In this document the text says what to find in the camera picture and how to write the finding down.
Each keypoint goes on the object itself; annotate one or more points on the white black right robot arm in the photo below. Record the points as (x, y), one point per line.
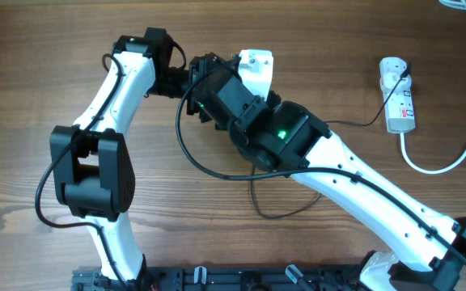
(426, 249)

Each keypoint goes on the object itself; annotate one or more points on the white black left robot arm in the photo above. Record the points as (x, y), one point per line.
(91, 167)

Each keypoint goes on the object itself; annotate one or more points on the white power strip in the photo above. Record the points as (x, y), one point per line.
(398, 110)

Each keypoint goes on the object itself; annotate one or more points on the white usb wall adapter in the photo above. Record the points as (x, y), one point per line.
(392, 79)

